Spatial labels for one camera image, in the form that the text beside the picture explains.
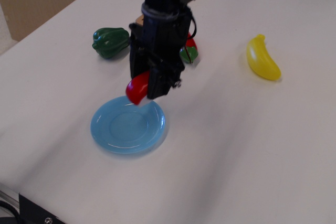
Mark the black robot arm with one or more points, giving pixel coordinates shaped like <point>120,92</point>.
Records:
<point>166,10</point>

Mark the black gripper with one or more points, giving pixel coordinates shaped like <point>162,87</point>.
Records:
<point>155,47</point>

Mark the wooden toy spatula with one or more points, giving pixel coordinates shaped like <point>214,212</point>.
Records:
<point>140,20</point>

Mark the green toy bell pepper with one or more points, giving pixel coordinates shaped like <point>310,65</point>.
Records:
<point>108,42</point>

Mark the aluminium frame rail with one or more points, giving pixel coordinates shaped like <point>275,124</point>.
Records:
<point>10,196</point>

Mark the blue plate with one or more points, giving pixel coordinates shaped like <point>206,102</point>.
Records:
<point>121,127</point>

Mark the yellow toy banana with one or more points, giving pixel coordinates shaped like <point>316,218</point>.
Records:
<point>260,61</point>

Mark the black corner bracket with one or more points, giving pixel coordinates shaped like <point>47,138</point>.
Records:
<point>30,212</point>

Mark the red and green toy chili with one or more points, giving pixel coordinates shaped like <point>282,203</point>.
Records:
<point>189,52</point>

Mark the red and white toy sushi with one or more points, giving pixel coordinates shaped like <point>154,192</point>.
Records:
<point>137,89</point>

